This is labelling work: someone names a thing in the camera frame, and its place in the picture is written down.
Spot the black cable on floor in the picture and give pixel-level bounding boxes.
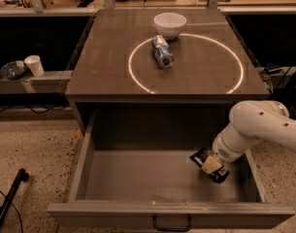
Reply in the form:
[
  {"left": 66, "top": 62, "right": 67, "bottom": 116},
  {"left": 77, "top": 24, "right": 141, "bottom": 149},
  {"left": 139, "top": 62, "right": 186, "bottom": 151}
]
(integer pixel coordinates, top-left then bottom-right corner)
[{"left": 0, "top": 164, "right": 25, "bottom": 233}]

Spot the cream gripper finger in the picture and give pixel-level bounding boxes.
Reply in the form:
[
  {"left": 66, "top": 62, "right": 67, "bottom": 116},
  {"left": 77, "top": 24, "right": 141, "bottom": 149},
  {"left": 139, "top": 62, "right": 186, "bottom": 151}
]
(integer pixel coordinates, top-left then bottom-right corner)
[{"left": 202, "top": 155, "right": 221, "bottom": 174}]

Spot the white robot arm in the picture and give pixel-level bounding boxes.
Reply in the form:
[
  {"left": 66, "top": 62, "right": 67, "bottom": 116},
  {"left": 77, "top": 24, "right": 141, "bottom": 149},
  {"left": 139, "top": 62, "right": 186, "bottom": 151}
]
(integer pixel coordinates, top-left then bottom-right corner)
[{"left": 201, "top": 100, "right": 296, "bottom": 174}]

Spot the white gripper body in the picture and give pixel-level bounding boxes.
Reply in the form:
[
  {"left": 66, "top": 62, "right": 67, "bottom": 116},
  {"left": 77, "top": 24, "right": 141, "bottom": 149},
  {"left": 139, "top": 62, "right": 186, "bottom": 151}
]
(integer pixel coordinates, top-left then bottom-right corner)
[{"left": 212, "top": 123, "right": 261, "bottom": 162}]

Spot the black drawer handle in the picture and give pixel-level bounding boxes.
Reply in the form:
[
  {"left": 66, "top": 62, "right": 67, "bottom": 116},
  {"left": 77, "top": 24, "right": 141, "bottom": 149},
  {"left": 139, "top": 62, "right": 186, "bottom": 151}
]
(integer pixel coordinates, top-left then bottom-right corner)
[{"left": 152, "top": 216, "right": 192, "bottom": 233}]

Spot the black rxbar chocolate bar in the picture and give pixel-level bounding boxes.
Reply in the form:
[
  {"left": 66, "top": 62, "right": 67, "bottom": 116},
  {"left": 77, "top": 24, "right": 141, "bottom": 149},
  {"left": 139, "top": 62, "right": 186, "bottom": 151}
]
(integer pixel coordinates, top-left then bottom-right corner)
[{"left": 190, "top": 148, "right": 230, "bottom": 183}]

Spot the white bowl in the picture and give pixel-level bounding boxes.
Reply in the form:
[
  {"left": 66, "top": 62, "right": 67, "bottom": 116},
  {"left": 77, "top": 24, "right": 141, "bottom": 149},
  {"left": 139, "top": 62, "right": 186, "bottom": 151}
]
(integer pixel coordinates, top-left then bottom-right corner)
[{"left": 153, "top": 13, "right": 186, "bottom": 40}]

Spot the white paper cup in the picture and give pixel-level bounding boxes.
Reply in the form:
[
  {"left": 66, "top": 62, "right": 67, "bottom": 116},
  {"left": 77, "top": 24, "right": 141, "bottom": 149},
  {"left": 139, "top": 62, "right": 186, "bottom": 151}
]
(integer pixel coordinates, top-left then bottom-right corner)
[{"left": 24, "top": 55, "right": 45, "bottom": 77}]

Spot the low grey side shelf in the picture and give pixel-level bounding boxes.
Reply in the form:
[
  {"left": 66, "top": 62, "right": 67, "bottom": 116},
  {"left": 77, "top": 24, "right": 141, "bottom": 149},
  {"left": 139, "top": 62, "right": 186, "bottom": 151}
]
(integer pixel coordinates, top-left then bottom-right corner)
[{"left": 0, "top": 71, "right": 73, "bottom": 94}]

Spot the crushed blue silver can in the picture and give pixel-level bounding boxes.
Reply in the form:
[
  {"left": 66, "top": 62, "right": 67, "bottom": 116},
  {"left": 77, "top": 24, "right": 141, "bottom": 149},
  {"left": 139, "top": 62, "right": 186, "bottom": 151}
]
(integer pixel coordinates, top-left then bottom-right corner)
[{"left": 151, "top": 35, "right": 174, "bottom": 69}]

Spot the open grey top drawer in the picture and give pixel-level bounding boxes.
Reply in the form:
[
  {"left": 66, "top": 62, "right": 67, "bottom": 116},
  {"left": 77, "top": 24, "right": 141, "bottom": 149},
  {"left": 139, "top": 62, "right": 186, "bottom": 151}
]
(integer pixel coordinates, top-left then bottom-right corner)
[{"left": 48, "top": 107, "right": 294, "bottom": 230}]

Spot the black pole on floor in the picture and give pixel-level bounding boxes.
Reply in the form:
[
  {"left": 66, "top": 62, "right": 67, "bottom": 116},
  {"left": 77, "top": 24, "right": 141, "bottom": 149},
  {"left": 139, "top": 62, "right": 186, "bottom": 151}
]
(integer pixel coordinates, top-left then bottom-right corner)
[{"left": 0, "top": 169, "right": 29, "bottom": 228}]

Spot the dark round dish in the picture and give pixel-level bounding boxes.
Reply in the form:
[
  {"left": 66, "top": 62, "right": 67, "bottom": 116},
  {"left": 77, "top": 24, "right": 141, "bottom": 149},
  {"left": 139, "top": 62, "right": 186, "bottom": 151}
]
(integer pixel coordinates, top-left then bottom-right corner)
[{"left": 0, "top": 60, "right": 27, "bottom": 80}]

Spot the grey cabinet with counter top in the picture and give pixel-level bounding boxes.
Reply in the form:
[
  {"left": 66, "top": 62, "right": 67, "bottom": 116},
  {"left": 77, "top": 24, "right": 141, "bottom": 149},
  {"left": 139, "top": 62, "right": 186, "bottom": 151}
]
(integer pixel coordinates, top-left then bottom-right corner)
[{"left": 64, "top": 7, "right": 271, "bottom": 136}]

